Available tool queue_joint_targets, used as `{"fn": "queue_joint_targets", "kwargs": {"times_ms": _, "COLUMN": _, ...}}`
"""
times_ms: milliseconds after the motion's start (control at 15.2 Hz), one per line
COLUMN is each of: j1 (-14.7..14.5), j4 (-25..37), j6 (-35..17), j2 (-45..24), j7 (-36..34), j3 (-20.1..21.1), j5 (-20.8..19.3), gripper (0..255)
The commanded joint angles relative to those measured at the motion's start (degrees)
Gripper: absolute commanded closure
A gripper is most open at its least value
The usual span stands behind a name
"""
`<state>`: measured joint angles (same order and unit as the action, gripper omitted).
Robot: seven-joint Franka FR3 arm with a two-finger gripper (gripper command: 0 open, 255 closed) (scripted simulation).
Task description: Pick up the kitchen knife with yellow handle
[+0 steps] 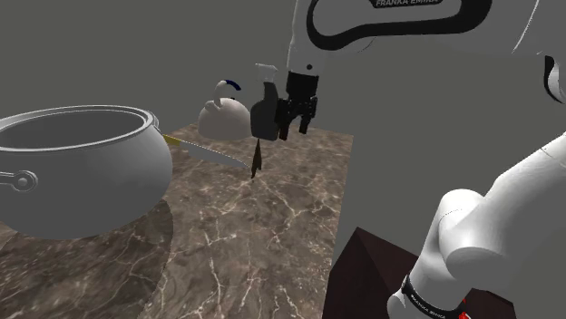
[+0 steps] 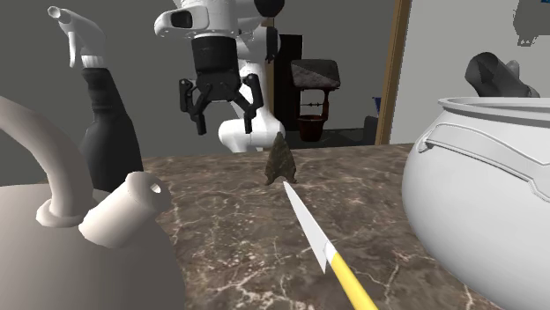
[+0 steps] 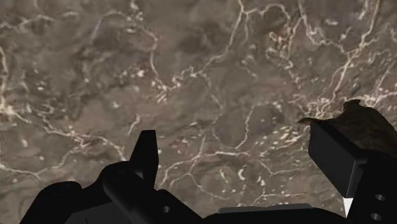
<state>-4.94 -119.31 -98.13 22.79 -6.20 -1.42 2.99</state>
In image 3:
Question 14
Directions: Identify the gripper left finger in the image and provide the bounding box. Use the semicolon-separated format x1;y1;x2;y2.
19;129;204;224

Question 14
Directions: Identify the dark brown irregular object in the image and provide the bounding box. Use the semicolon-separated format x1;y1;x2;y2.
296;99;397;157

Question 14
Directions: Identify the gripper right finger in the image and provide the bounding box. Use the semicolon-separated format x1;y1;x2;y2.
308;120;397;224

